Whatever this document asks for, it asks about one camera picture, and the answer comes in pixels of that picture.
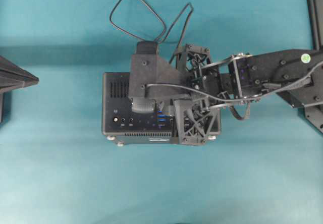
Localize black frame rail top right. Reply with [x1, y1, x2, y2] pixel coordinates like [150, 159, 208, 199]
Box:
[307, 0, 322, 50]

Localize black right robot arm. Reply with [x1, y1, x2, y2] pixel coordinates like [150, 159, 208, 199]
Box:
[168, 44, 322, 145]

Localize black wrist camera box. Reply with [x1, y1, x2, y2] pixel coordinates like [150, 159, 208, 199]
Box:
[128, 41, 189, 114]

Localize black mini PC box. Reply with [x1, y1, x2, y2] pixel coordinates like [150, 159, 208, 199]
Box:
[102, 72, 221, 145]

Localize black USB cable with plug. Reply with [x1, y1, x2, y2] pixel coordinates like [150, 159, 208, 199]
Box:
[109, 0, 194, 66]

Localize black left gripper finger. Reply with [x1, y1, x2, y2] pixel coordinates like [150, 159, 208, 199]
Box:
[1, 56, 39, 94]

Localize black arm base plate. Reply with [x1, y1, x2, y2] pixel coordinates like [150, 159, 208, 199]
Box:
[298, 103, 322, 135]

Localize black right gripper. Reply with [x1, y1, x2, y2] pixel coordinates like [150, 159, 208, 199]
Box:
[169, 44, 229, 145]

